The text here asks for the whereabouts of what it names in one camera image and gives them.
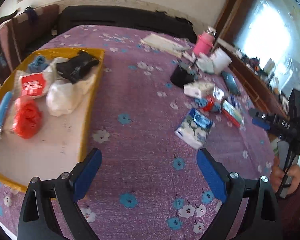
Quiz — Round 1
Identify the white paper cup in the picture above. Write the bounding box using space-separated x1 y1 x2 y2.
209 48 232 75

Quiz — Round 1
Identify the yellow cardboard tray box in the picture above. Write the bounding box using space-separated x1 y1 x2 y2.
0 47 106 193

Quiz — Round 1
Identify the wooden armchair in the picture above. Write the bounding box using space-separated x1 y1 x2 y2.
0 4 59 85

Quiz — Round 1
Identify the purple floral tablecloth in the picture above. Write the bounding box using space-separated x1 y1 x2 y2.
0 25 274 239

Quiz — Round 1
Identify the black round container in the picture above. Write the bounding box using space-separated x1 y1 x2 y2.
170 61 198 88

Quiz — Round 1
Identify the red plastic bag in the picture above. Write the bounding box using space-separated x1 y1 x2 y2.
12 98 43 139

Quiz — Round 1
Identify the lemon print tissue pack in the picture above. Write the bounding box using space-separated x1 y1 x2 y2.
184 81 215 99

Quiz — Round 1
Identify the black sofa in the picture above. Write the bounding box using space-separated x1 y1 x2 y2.
57 5 197 43

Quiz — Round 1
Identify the wooden sideboard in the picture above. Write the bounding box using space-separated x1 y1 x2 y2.
215 42 286 117

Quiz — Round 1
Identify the red white tissue pack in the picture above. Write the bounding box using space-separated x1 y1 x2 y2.
14 70 54 99

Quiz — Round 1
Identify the blue white tissue pack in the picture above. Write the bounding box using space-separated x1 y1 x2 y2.
174 108 213 150

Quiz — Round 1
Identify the white plastic bag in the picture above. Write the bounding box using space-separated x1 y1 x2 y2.
46 80 85 116

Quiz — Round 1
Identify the red blue small packet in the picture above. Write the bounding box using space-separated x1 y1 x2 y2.
195 95 222 113

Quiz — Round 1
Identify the blue cloth ball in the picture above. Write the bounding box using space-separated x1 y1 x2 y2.
27 55 49 73

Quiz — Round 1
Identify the blue long packet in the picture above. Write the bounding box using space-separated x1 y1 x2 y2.
0 91 13 139

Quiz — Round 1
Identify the person right hand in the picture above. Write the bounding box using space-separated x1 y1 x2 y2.
270 155 300 196

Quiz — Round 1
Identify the black plastic bag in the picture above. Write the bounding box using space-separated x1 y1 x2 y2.
56 50 100 84

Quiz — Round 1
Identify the white booklet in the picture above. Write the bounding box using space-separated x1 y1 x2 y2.
188 53 214 74

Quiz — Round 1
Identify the pink thermos bottle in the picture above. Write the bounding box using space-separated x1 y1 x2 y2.
193 27 216 56

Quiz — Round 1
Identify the colourful sponge pack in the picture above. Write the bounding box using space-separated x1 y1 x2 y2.
221 100 244 129

